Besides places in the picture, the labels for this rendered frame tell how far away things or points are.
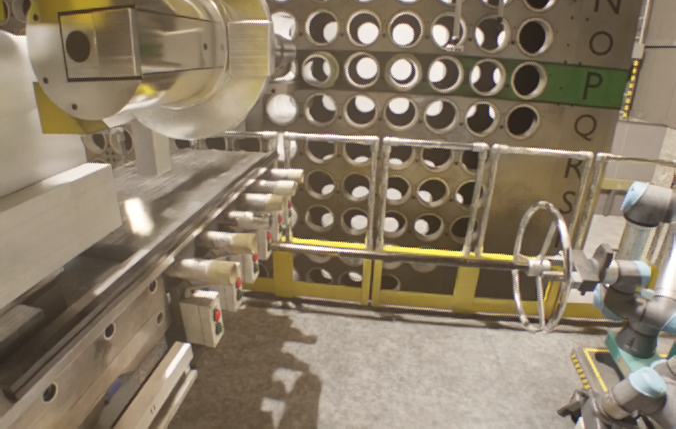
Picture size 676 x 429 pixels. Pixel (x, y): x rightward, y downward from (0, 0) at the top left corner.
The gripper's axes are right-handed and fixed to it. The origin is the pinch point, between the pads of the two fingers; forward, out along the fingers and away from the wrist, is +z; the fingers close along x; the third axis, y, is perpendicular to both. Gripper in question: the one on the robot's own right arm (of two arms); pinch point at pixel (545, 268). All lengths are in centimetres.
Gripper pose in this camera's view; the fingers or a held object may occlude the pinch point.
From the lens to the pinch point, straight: 122.4
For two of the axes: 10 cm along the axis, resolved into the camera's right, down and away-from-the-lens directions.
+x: 1.5, -5.5, 8.2
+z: -9.9, -0.7, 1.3
